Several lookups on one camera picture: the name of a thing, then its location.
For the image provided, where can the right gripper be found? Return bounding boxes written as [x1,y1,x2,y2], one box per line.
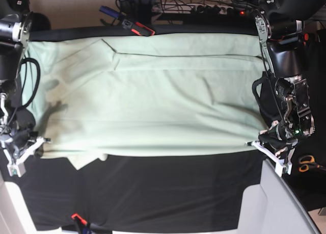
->
[1,131,51,177]

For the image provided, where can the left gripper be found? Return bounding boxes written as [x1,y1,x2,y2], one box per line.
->
[245,128,298,177]

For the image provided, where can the light green T-shirt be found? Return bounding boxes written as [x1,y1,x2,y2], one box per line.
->
[27,33,266,169]

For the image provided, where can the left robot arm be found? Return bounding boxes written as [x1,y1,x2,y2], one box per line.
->
[244,0,325,176]

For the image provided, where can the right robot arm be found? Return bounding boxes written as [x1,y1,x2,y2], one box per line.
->
[1,0,51,177]

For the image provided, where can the black table cloth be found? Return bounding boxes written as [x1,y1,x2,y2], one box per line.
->
[0,24,326,232]

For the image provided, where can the red clamp bottom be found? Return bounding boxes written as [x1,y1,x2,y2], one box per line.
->
[71,213,113,234]

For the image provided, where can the white power strip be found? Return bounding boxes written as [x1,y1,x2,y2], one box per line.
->
[190,4,234,15]

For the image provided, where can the red black clamp top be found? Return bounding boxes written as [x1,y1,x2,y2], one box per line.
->
[122,19,155,37]

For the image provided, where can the orange handled scissors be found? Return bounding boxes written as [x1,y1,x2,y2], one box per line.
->
[298,154,325,173]

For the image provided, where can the white table frame right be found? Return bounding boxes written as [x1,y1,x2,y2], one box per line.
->
[237,160,320,234]

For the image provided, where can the white table frame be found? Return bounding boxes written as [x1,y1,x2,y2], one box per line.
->
[237,160,320,234]
[1,177,62,234]

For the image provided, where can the white table frame left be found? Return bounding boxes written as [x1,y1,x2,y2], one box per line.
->
[1,177,62,234]

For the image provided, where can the blue handled clamp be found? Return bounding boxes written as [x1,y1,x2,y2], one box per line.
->
[99,6,121,20]

